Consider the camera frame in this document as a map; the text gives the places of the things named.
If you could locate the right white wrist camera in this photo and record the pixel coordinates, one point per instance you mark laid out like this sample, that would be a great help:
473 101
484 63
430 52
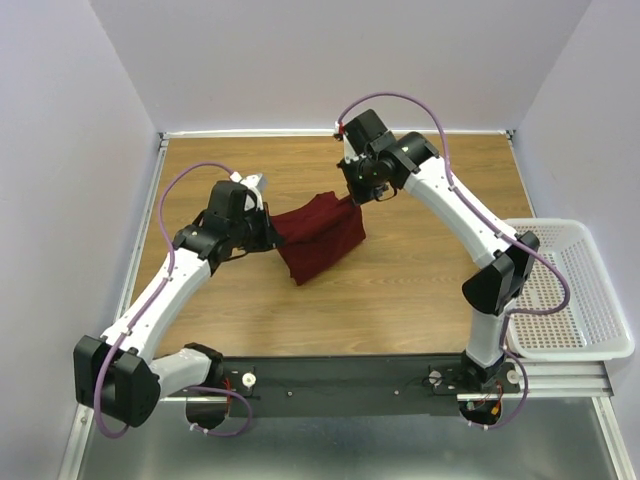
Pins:
339 134

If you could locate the dark red t shirt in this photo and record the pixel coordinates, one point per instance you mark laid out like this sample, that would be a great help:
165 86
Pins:
319 234

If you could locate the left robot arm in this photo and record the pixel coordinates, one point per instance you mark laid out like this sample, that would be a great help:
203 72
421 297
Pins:
118 374

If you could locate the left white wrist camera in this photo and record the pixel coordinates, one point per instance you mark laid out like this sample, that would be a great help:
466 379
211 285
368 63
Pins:
256 184

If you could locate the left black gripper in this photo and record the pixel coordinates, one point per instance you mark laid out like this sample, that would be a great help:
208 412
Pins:
269 237

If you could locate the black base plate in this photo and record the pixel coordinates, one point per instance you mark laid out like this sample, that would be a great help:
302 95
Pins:
355 385

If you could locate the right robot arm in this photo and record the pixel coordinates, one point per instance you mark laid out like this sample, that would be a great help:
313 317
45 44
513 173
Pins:
504 258

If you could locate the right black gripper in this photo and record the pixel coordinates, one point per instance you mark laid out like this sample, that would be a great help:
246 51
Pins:
358 196

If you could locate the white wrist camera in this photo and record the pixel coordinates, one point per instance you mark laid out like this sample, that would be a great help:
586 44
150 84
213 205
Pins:
339 134
256 184

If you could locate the white plastic basket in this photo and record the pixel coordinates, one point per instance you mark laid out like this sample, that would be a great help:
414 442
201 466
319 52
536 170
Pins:
593 326

